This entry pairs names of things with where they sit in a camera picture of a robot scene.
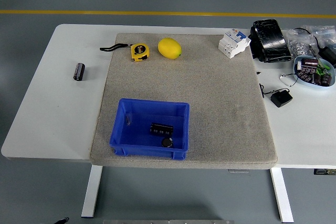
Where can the green plastic piece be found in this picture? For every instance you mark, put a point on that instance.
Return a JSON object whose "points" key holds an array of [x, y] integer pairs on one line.
{"points": [[321, 70]]}

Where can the blue plastic box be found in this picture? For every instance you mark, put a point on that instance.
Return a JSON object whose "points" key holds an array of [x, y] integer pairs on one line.
{"points": [[139, 134]]}

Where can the white circuit breaker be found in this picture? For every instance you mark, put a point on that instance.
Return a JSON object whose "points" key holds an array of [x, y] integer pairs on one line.
{"points": [[232, 44]]}

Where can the yellow tape measure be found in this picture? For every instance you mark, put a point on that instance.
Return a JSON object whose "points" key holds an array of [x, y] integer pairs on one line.
{"points": [[140, 52]]}

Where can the black cylindrical battery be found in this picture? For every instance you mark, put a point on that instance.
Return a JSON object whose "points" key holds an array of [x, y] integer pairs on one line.
{"points": [[167, 142], [79, 72], [161, 129]]}

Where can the light blue bowl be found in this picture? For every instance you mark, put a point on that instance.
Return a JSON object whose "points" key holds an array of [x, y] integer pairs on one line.
{"points": [[332, 70]]}

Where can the black wrapped case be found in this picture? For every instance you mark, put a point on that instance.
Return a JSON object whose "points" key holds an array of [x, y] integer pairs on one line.
{"points": [[270, 40]]}

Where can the clear bag of hardware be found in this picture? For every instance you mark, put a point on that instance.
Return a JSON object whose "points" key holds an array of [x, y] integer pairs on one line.
{"points": [[325, 33]]}

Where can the small clear plastic bag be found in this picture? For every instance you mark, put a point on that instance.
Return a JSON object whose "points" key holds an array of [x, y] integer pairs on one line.
{"points": [[128, 119]]}

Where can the yellow lemon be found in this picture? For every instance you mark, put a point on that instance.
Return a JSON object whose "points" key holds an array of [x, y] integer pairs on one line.
{"points": [[169, 48]]}

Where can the grey-brown table mat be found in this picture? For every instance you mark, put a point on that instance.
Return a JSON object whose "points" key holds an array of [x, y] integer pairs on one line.
{"points": [[210, 98]]}

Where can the white table leg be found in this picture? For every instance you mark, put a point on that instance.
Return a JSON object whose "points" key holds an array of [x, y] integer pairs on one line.
{"points": [[282, 195], [90, 192]]}

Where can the large dark battery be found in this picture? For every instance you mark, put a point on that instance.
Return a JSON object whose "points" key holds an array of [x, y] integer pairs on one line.
{"points": [[306, 74], [309, 62]]}

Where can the grey table bracket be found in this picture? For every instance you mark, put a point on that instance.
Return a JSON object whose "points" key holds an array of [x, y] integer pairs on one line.
{"points": [[238, 170]]}

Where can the clear bag of nuts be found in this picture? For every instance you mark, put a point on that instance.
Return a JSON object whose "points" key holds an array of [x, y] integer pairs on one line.
{"points": [[299, 45]]}

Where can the black table control panel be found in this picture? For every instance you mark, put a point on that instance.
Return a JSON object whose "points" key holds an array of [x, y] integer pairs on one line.
{"points": [[324, 171]]}

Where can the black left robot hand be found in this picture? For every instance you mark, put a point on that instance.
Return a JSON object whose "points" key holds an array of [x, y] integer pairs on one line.
{"points": [[64, 220]]}

